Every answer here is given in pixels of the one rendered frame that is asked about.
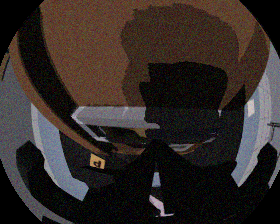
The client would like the brown board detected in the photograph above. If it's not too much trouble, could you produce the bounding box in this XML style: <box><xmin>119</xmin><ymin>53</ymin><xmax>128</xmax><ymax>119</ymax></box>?
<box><xmin>8</xmin><ymin>0</ymin><xmax>270</xmax><ymax>156</ymax></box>

